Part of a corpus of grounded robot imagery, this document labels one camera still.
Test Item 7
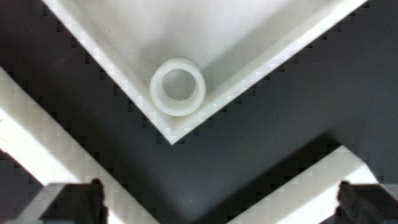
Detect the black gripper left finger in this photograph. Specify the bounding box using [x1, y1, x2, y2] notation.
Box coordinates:
[17, 179, 109, 224]

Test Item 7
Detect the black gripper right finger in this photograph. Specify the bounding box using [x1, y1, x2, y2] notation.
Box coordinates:
[320, 181, 398, 224]

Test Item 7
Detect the white obstacle fence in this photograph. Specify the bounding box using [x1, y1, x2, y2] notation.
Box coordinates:
[0, 69, 379, 224]

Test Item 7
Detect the white square tabletop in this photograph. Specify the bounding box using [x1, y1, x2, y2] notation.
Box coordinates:
[43, 0, 367, 142]

